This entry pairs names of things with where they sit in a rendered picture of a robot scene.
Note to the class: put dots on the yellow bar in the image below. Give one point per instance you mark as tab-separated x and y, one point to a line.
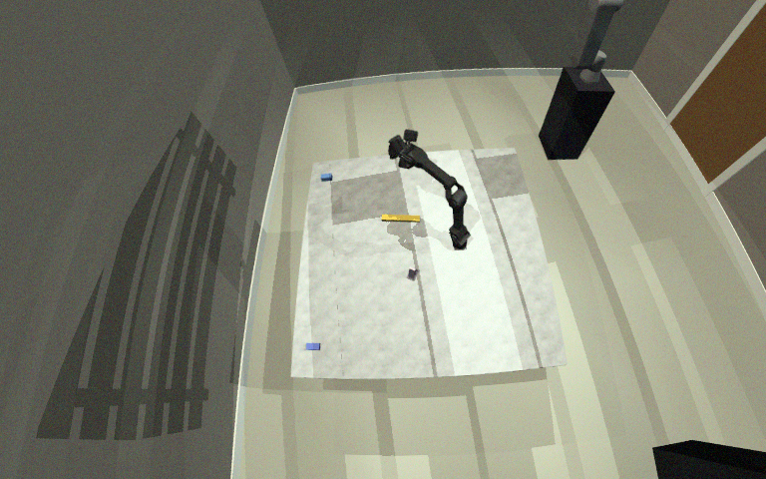
400	218

